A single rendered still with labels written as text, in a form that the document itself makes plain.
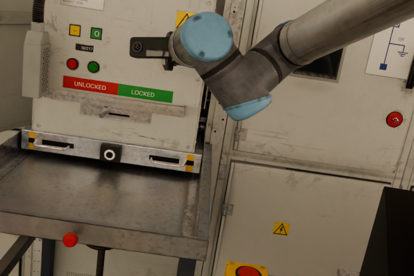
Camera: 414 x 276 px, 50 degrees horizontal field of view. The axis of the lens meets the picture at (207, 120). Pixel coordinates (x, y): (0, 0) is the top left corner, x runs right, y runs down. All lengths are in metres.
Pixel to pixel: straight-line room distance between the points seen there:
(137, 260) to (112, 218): 0.84
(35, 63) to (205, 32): 0.58
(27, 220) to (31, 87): 0.36
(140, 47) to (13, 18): 0.69
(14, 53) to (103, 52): 0.44
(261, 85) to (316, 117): 0.84
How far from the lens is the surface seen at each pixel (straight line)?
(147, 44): 1.01
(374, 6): 0.69
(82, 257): 1.97
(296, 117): 1.65
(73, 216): 1.11
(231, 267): 0.89
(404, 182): 1.88
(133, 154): 1.35
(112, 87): 1.32
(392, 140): 1.78
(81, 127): 1.38
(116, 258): 1.94
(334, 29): 0.75
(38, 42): 1.25
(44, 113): 1.40
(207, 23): 0.81
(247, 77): 0.83
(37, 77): 1.26
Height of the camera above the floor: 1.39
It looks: 16 degrees down
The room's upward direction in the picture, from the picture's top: 9 degrees clockwise
